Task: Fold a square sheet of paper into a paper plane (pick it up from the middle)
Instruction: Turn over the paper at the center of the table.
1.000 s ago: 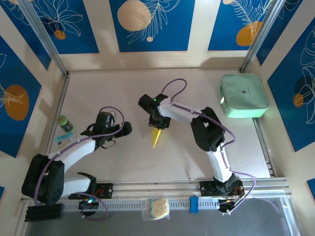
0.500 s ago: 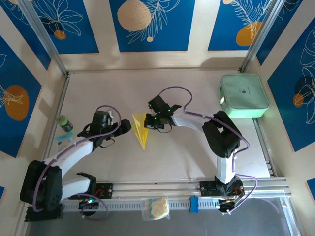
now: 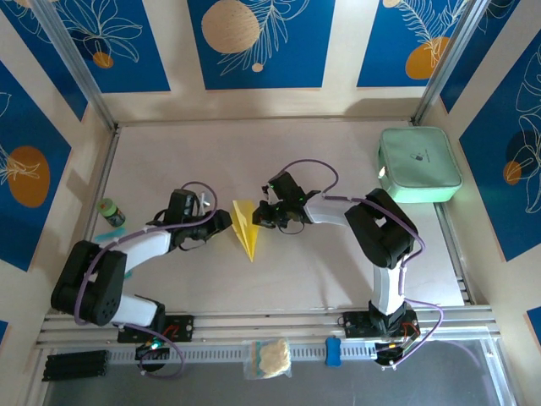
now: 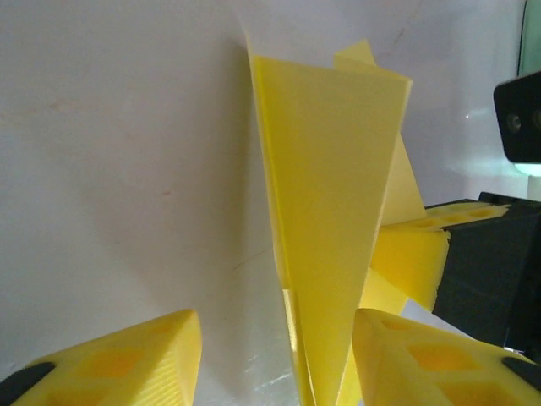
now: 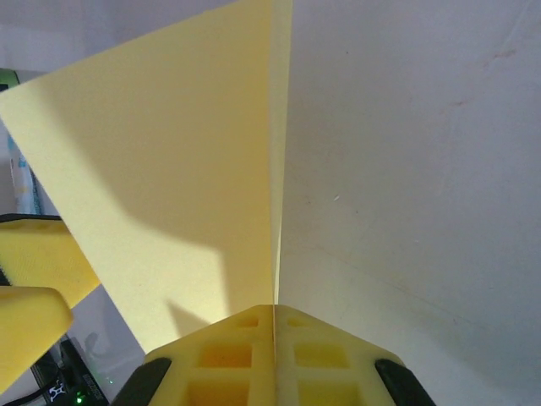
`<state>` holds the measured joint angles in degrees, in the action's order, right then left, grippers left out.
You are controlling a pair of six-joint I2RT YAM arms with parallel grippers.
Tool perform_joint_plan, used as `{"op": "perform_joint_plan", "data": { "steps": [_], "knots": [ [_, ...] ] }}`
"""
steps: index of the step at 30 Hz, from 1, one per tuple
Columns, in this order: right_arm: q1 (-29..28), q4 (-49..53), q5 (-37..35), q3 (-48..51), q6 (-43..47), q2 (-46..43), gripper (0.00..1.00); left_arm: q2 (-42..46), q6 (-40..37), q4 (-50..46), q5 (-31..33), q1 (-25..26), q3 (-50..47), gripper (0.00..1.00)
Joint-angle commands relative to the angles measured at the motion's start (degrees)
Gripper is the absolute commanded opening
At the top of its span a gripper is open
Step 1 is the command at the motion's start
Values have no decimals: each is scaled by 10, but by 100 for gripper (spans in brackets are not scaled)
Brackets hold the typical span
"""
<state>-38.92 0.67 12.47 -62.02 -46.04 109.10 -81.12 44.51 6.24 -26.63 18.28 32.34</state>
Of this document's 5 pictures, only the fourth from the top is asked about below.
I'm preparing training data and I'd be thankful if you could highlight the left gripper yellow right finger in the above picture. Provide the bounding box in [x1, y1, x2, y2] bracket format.
[352, 308, 541, 406]

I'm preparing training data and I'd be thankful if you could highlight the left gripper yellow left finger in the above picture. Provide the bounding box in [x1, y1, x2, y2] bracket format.
[0, 308, 203, 406]

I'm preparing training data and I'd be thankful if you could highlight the yellow cloth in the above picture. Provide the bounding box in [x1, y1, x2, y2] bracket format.
[243, 31, 428, 406]

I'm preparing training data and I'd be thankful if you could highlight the mint green zip case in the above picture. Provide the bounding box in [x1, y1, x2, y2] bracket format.
[518, 0, 541, 80]

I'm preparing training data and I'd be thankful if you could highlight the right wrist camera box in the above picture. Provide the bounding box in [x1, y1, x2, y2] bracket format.
[493, 70, 541, 165]

